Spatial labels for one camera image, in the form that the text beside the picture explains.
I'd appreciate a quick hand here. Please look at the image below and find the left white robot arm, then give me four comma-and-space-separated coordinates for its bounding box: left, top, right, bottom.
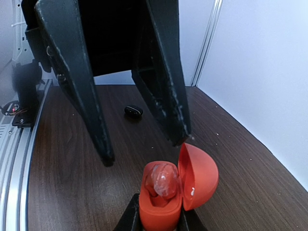
12, 0, 191, 167

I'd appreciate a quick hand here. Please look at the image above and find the red earbud charging case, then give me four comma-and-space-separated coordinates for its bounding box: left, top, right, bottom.
139, 143, 219, 231

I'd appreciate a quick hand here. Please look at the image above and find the black earbud charging case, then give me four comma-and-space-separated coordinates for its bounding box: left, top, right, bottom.
124, 105, 143, 116

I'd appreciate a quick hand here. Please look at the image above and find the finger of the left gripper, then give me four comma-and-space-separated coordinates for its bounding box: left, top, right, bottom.
132, 0, 191, 146
35, 0, 115, 167

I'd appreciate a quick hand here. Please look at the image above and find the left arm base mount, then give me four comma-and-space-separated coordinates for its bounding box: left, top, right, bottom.
0, 60, 45, 128

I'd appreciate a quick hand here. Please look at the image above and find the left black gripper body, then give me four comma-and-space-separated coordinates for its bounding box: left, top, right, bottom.
20, 0, 157, 85

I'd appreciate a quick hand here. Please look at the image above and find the aluminium front rail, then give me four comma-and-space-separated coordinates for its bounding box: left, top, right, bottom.
0, 79, 52, 231

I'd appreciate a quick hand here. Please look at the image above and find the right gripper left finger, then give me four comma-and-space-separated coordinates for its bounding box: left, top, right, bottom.
115, 193, 143, 231

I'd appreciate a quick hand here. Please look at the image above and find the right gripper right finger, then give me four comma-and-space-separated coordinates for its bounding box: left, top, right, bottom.
179, 208, 207, 231

